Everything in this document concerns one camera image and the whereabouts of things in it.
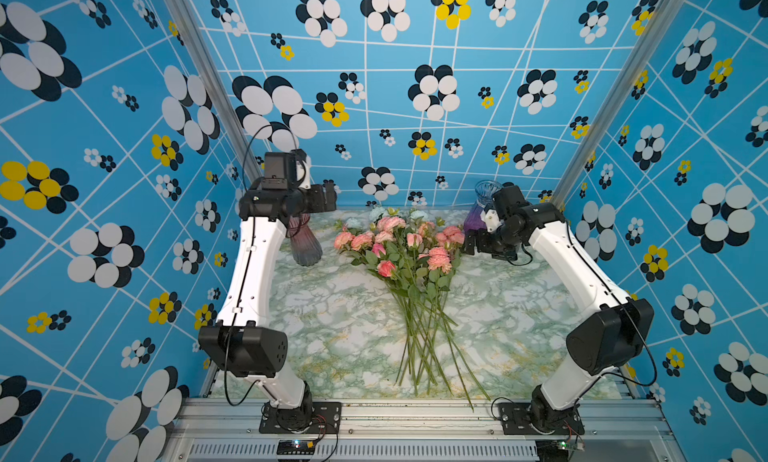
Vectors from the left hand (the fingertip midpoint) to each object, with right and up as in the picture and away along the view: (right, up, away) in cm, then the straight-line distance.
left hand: (324, 191), depth 77 cm
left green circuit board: (-6, -63, -4) cm, 64 cm away
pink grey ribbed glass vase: (-10, -16, +20) cm, 27 cm away
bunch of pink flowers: (+24, -18, +22) cm, 37 cm away
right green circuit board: (+55, -61, -8) cm, 83 cm away
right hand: (+43, -15, +6) cm, 46 cm away
